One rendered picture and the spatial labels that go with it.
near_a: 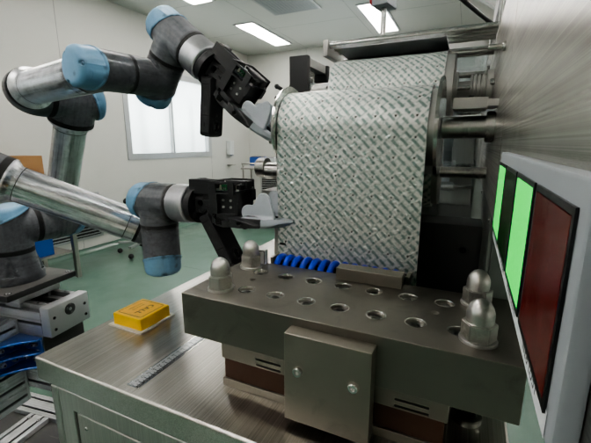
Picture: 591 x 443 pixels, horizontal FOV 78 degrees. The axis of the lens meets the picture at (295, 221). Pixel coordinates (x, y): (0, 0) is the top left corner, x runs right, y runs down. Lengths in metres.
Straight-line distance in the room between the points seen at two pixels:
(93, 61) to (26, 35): 3.80
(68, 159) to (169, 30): 0.59
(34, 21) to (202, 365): 4.28
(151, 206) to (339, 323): 0.47
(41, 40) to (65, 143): 3.43
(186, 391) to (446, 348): 0.34
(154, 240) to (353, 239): 0.40
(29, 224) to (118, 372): 0.80
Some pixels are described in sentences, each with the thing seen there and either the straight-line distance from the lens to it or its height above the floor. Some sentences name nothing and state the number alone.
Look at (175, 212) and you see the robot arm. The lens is 0.72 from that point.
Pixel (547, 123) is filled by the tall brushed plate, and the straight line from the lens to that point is 0.20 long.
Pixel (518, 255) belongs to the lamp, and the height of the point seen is 1.18.
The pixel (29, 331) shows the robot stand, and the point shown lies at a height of 0.69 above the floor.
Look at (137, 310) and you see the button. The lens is 0.75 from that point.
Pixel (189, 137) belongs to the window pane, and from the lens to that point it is 5.92.
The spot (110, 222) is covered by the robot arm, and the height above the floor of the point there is 1.05.
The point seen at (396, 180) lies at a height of 1.17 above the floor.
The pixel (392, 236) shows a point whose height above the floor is 1.09.
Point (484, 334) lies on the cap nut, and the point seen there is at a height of 1.04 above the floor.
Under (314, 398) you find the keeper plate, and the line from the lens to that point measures 0.45.
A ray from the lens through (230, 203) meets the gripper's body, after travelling 0.65.
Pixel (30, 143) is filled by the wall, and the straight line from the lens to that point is 4.41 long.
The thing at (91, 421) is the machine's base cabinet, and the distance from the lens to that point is 0.69.
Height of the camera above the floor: 1.23
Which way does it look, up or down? 12 degrees down
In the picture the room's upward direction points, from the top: straight up
